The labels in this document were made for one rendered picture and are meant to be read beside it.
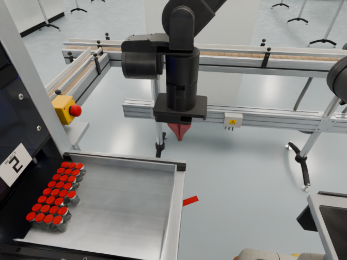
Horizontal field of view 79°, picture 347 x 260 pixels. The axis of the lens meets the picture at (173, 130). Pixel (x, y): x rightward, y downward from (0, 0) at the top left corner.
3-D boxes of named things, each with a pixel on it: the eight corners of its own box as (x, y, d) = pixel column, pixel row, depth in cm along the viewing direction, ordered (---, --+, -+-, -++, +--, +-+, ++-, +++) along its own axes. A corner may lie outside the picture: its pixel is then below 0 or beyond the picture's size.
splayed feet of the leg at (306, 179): (300, 192, 159) (308, 181, 150) (282, 145, 196) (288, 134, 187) (311, 193, 158) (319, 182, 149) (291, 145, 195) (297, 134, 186)
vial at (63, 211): (62, 223, 53) (55, 214, 50) (66, 214, 55) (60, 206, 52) (70, 224, 53) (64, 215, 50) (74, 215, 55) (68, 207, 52)
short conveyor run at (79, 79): (51, 151, 77) (32, 117, 66) (12, 147, 78) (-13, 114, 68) (113, 67, 128) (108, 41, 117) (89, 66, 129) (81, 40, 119)
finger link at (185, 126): (162, 127, 51) (160, 94, 45) (191, 130, 50) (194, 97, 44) (156, 147, 46) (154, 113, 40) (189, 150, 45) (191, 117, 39)
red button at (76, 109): (68, 118, 70) (64, 109, 67) (74, 111, 73) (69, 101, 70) (79, 119, 70) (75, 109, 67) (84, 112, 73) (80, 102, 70)
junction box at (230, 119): (222, 126, 146) (224, 116, 140) (222, 122, 150) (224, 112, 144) (240, 128, 145) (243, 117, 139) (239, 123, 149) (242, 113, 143)
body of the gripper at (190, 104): (159, 99, 46) (157, 67, 41) (206, 103, 45) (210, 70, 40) (153, 118, 41) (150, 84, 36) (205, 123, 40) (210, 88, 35)
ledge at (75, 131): (38, 145, 77) (36, 141, 75) (57, 123, 86) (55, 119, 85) (75, 148, 75) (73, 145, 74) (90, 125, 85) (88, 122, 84)
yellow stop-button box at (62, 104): (49, 124, 70) (40, 106, 66) (60, 111, 76) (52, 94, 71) (71, 125, 70) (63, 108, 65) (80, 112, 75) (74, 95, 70)
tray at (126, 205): (20, 245, 50) (12, 240, 47) (73, 160, 69) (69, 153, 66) (162, 267, 46) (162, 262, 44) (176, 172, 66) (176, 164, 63)
